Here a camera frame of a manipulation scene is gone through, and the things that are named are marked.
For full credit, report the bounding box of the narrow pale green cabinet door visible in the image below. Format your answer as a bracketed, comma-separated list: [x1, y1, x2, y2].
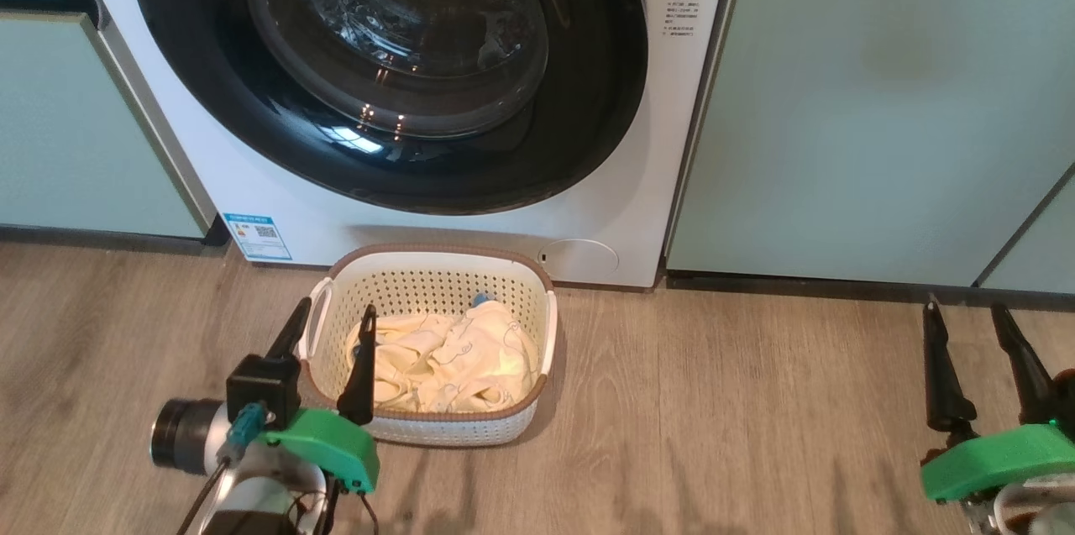
[978, 174, 1075, 294]

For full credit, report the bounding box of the white perforated basket brown rim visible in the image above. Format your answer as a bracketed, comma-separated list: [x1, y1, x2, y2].
[298, 244, 559, 447]

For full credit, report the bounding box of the black round glass washer door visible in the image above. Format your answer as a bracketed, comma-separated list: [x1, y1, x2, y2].
[128, 0, 649, 217]

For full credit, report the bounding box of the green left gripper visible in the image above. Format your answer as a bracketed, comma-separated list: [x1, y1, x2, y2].
[256, 297, 380, 494]

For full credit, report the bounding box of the cream yellow garment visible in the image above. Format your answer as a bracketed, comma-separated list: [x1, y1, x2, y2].
[344, 300, 540, 414]

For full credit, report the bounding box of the large pale green cabinet door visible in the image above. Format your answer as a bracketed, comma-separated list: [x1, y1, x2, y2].
[663, 0, 1075, 288]

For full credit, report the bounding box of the white front-load washing machine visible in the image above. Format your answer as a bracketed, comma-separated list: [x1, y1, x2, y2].
[63, 0, 748, 292]

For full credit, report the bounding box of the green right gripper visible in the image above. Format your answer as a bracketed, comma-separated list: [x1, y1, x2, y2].
[920, 300, 1075, 504]

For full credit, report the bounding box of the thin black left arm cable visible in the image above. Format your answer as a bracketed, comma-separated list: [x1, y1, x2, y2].
[176, 459, 229, 535]

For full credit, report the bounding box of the dark plinth under drawer fronts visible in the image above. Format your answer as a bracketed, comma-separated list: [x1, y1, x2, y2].
[0, 224, 229, 254]

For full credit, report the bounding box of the round white filter cover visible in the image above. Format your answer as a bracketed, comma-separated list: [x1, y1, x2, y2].
[537, 239, 621, 284]

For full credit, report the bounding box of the blue energy label sticker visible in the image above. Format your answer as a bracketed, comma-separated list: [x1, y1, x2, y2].
[223, 213, 293, 261]

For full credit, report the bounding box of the tall pale green drawer front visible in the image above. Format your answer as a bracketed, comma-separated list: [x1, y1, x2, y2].
[0, 10, 215, 240]

